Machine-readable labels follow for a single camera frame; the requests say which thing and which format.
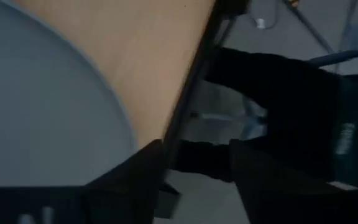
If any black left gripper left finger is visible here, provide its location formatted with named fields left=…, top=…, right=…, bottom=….
left=82, top=139, right=181, bottom=224

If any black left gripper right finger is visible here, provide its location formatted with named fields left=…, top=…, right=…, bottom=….
left=228, top=139, right=358, bottom=224

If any grey round plate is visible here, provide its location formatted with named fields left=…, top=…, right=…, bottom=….
left=0, top=0, right=140, bottom=188

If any black bulky equipment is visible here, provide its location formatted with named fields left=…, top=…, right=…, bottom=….
left=205, top=46, right=343, bottom=183

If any black table edge rail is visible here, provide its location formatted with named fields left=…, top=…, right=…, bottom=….
left=162, top=0, right=250, bottom=162

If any blue cable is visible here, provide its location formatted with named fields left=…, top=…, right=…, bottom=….
left=308, top=49, right=358, bottom=68

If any grey cable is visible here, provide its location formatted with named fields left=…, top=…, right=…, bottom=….
left=283, top=0, right=336, bottom=54

